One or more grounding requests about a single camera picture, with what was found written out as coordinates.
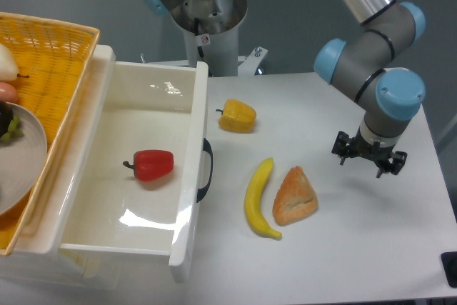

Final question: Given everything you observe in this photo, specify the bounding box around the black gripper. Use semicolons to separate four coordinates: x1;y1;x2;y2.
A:
331;131;408;179

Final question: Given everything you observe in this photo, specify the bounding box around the yellow toy banana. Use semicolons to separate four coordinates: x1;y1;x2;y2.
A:
243;157;282;240

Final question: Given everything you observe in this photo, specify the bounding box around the yellow toy bell pepper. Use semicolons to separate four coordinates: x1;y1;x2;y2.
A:
216;99;256;134

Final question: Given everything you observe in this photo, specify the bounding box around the red toy bell pepper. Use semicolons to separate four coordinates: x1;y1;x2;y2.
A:
122;149;174;182

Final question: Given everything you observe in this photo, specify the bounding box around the toy croissant bread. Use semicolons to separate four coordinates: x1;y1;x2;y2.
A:
272;166;318;226

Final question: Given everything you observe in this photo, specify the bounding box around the grey plate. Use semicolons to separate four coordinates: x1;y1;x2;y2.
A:
1;104;47;214

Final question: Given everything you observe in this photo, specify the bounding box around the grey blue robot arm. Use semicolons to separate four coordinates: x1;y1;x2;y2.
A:
143;0;426;175

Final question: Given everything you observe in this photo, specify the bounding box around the pink toy sausage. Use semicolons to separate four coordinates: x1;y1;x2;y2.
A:
0;82;19;104

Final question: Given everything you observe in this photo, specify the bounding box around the white drawer cabinet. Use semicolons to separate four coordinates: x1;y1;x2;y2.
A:
1;45;121;289

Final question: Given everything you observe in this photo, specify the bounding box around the black object at table edge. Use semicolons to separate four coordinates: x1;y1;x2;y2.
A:
441;251;457;289

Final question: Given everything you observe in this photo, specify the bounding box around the yellow woven basket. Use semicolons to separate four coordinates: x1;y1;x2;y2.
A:
1;12;100;256

